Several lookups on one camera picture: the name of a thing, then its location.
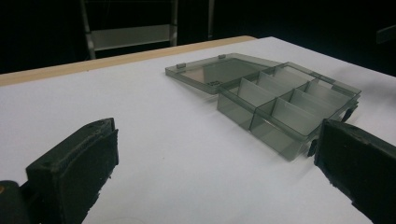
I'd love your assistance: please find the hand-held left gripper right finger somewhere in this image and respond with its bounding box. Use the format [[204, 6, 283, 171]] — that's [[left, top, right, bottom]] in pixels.
[[313, 119, 396, 224]]

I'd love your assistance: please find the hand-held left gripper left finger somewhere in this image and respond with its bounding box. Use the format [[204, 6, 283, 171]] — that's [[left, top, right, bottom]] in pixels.
[[25, 117, 120, 224]]

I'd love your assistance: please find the grey metal stand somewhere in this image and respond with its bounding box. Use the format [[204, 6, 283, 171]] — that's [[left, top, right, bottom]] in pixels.
[[78, 0, 179, 60]]

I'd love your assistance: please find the clear grey plastic compartment box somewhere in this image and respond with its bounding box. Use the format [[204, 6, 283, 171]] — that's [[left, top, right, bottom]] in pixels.
[[164, 52, 362, 162]]

